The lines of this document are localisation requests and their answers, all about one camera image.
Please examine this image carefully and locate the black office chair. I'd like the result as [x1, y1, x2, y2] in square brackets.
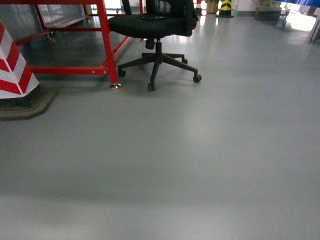
[108, 0, 202, 92]

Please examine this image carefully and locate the yellow black bollard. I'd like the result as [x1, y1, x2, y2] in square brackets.
[217, 0, 234, 18]

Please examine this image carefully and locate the red white traffic cone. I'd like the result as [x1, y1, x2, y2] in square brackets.
[0, 23, 57, 121]

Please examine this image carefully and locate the red metal table frame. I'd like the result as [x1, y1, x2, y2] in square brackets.
[0, 0, 145, 91]

